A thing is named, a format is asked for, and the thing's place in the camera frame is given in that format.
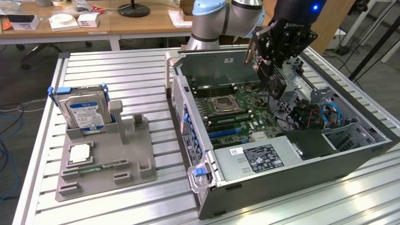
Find blue case handle latch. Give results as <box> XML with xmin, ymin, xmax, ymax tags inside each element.
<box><xmin>192</xmin><ymin>167</ymin><xmax>209</xmax><ymax>179</ymax></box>

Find black slanted pole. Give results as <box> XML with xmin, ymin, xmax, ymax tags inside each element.
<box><xmin>348</xmin><ymin>14</ymin><xmax>400</xmax><ymax>82</ymax></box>

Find grey metal disk bay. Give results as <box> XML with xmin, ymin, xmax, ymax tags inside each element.
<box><xmin>321</xmin><ymin>121</ymin><xmax>391</xmax><ymax>152</ymax></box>

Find white round fixture on base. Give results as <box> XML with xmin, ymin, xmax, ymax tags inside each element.
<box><xmin>49</xmin><ymin>13</ymin><xmax>80</xmax><ymax>32</ymax></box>

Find grey plastic parts rack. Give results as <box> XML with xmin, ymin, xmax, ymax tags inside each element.
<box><xmin>55</xmin><ymin>99</ymin><xmax>159</xmax><ymax>203</ymax></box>

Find loose green RAM stick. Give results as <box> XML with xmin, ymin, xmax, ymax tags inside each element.
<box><xmin>77</xmin><ymin>164</ymin><xmax>115</xmax><ymax>173</ymax></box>

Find white floor cable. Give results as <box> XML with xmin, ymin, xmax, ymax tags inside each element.
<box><xmin>0</xmin><ymin>98</ymin><xmax>48</xmax><ymax>113</ymax></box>

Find black round lamp base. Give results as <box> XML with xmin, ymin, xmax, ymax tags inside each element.
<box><xmin>117</xmin><ymin>0</ymin><xmax>151</xmax><ymax>18</ymax></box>

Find small white cardboard box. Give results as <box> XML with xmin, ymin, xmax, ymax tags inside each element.
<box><xmin>77</xmin><ymin>13</ymin><xmax>100</xmax><ymax>28</ymax></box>

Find open dark grey PC case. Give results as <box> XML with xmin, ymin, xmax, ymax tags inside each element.
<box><xmin>164</xmin><ymin>45</ymin><xmax>400</xmax><ymax>221</ymax></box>

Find black and white box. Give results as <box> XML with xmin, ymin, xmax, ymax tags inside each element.
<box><xmin>8</xmin><ymin>15</ymin><xmax>40</xmax><ymax>31</ymax></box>

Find brown cardboard box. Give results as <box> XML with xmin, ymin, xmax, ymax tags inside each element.
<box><xmin>180</xmin><ymin>0</ymin><xmax>196</xmax><ymax>16</ymax></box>

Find metal CPU socket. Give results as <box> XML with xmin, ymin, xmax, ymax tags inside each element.
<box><xmin>209</xmin><ymin>95</ymin><xmax>239</xmax><ymax>115</ymax></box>

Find silver CPU chip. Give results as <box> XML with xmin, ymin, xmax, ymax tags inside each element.
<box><xmin>68</xmin><ymin>145</ymin><xmax>93</xmax><ymax>165</ymax></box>

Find grey power supply unit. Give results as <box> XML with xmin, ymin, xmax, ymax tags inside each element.
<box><xmin>213</xmin><ymin>136</ymin><xmax>303</xmax><ymax>183</ymax></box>

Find black RAM slot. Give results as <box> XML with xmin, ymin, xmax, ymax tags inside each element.
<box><xmin>193</xmin><ymin>84</ymin><xmax>235</xmax><ymax>92</ymax></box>
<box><xmin>195</xmin><ymin>90</ymin><xmax>237</xmax><ymax>98</ymax></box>

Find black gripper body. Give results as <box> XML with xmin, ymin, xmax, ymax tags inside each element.
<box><xmin>269</xmin><ymin>0</ymin><xmax>328</xmax><ymax>36</ymax></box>

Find silver finned heat sink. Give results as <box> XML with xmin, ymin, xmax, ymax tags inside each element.
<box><xmin>251</xmin><ymin>131</ymin><xmax>271</xmax><ymax>142</ymax></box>

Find installed green RAM stick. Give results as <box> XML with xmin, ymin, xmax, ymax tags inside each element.
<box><xmin>207</xmin><ymin>113</ymin><xmax>255</xmax><ymax>127</ymax></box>

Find black GPU graphics card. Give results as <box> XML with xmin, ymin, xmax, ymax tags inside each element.
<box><xmin>243</xmin><ymin>35</ymin><xmax>296</xmax><ymax>102</ymax></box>

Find black chair base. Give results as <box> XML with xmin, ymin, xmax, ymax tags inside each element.
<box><xmin>17</xmin><ymin>43</ymin><xmax>65</xmax><ymax>70</ymax></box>

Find black floor pedal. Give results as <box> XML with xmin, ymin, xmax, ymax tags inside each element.
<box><xmin>335</xmin><ymin>46</ymin><xmax>353</xmax><ymax>56</ymax></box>

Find green motherboard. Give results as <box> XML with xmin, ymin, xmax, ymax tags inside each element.
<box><xmin>189</xmin><ymin>81</ymin><xmax>287</xmax><ymax>148</ymax></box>

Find hard disk blue carrier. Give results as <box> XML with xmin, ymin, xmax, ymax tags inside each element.
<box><xmin>47</xmin><ymin>83</ymin><xmax>109</xmax><ymax>136</ymax></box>

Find blue data wire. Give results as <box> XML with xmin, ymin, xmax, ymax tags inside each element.
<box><xmin>319</xmin><ymin>102</ymin><xmax>344</xmax><ymax>129</ymax></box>

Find perforated metal drive cage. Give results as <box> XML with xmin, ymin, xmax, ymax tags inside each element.
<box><xmin>271</xmin><ymin>57</ymin><xmax>315</xmax><ymax>113</ymax></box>

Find blue floor cable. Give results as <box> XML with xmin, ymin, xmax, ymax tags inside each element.
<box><xmin>0</xmin><ymin>113</ymin><xmax>24</xmax><ymax>202</ymax></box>

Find white paper stack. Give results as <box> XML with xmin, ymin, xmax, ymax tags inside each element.
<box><xmin>168</xmin><ymin>9</ymin><xmax>195</xmax><ymax>29</ymax></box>

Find blue expansion slot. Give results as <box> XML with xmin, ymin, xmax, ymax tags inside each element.
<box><xmin>208</xmin><ymin>129</ymin><xmax>240</xmax><ymax>139</ymax></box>

